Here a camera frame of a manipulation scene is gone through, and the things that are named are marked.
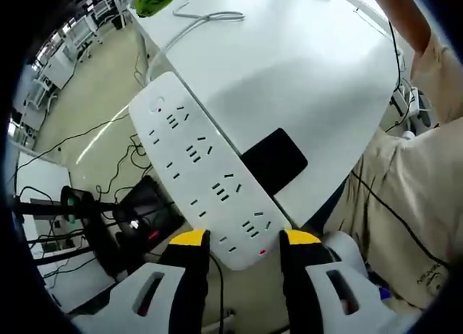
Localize black chest device cable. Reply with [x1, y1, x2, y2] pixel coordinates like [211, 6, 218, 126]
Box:
[350, 169, 451, 265]

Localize row of white office desks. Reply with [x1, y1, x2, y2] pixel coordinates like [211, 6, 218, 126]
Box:
[10, 0, 128, 115]

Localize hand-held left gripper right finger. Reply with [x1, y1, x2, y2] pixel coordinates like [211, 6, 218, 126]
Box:
[278, 228, 402, 334]

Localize long black floor cable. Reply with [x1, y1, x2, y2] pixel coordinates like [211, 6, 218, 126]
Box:
[14, 117, 131, 168]

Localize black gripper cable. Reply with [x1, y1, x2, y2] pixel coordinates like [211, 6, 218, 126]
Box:
[386, 17, 404, 97]

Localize black floor case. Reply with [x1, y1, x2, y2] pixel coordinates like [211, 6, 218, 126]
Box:
[112, 174, 186, 249]

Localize white power strip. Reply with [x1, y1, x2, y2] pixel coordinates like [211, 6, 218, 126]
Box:
[128, 71, 292, 272]

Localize black equipment stand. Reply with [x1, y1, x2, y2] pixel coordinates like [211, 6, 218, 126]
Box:
[10, 184, 121, 278]

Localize white low cabinet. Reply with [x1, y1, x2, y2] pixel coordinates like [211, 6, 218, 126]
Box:
[14, 151, 73, 205]

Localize person in beige shirt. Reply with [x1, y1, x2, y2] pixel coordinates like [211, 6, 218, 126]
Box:
[325, 33, 463, 310]

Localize white table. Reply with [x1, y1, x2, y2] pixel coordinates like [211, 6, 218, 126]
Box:
[126, 0, 401, 231]

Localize tangled black floor cable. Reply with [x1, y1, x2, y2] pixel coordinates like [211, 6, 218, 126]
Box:
[95, 132, 153, 202]

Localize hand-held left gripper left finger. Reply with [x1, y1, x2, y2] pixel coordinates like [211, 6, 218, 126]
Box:
[68, 228, 211, 334]

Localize white power strip cable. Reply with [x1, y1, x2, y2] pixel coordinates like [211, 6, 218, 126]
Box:
[146, 0, 245, 91]

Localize thin black hanging cable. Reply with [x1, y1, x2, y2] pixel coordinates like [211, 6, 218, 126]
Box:
[208, 253, 226, 334]

